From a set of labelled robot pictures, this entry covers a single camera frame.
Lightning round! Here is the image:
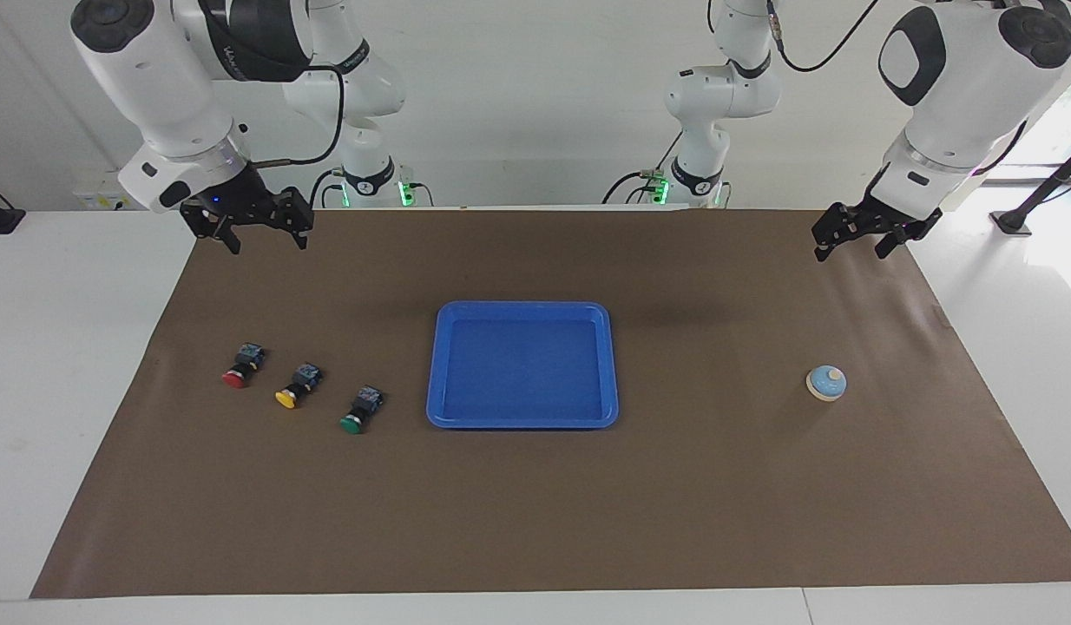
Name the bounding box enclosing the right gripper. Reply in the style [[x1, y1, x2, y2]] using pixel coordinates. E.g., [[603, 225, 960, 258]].
[[180, 165, 316, 255]]

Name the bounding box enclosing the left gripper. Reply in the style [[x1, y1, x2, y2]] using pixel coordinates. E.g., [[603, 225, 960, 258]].
[[811, 165, 945, 263]]

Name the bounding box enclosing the blue and white bell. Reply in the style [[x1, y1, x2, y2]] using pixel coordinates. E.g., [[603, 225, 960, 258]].
[[805, 365, 849, 403]]

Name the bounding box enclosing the blue plastic tray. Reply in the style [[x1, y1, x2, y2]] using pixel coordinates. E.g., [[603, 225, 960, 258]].
[[425, 300, 621, 431]]

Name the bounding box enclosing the red push button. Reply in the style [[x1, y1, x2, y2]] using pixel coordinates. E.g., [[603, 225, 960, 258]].
[[220, 342, 266, 389]]

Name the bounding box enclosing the white power strip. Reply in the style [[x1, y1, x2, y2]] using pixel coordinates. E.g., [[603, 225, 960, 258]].
[[70, 172, 148, 213]]

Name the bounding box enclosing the yellow push button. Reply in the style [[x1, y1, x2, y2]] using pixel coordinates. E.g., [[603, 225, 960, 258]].
[[274, 362, 324, 410]]

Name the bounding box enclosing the green push button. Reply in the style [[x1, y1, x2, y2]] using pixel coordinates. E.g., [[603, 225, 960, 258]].
[[338, 385, 384, 435]]

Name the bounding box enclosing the black cable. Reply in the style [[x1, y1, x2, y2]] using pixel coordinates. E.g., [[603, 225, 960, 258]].
[[247, 62, 345, 167], [309, 167, 347, 210], [765, 0, 884, 74], [601, 130, 686, 207]]

